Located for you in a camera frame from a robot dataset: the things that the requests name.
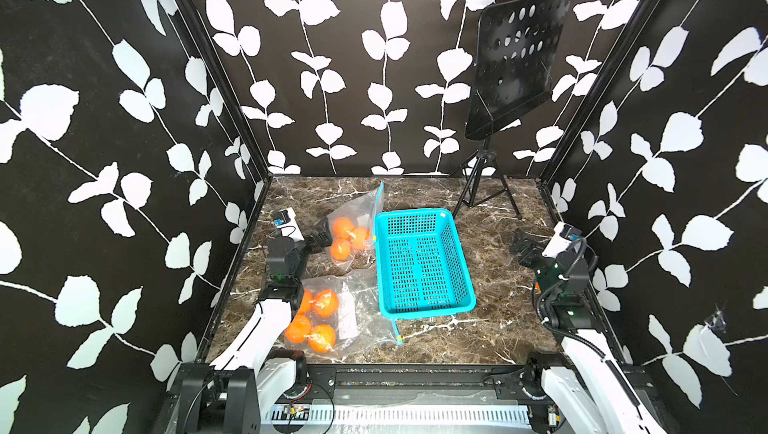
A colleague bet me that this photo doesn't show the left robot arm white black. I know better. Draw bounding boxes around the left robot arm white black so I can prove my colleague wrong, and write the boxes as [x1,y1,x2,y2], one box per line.
[151,231,332,433]

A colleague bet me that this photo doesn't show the far bag orange bottom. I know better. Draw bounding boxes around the far bag orange bottom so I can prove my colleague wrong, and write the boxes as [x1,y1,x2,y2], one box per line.
[330,238,352,262]

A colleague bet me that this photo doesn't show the white slotted cable duct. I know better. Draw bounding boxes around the white slotted cable duct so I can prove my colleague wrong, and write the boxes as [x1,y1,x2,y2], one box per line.
[262,405,531,429]

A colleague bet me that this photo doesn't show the teal plastic basket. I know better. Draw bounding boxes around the teal plastic basket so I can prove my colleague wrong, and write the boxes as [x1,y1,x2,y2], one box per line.
[374,208,476,320]

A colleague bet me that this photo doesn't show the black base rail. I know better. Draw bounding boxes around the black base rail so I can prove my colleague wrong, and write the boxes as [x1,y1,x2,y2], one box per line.
[197,363,655,402]

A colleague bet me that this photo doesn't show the far bag orange right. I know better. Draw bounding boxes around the far bag orange right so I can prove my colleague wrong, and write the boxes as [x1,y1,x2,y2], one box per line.
[349,227,372,251]

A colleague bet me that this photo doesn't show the orange in bag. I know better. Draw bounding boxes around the orange in bag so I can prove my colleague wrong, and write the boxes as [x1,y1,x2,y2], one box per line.
[284,314,313,344]
[307,324,337,353]
[297,289,313,315]

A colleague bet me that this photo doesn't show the orange taken from bag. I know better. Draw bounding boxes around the orange taken from bag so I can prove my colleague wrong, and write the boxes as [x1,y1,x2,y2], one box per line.
[312,289,339,318]

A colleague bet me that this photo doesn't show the clear zip-top bag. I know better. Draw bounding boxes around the clear zip-top bag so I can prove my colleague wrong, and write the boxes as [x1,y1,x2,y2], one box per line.
[326,183,384,271]
[279,267,396,362]

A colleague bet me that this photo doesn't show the black music stand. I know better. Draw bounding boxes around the black music stand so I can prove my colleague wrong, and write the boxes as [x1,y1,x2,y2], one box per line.
[453,0,572,218]

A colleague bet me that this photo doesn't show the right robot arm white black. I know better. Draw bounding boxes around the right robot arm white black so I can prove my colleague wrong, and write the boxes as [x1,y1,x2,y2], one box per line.
[510,223,674,433]

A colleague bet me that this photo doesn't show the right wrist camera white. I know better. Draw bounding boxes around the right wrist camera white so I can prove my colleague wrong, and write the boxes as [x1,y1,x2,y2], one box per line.
[542,221,582,258]

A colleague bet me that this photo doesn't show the far bag orange top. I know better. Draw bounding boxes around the far bag orange top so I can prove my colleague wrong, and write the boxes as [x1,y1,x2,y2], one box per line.
[332,217,356,239]

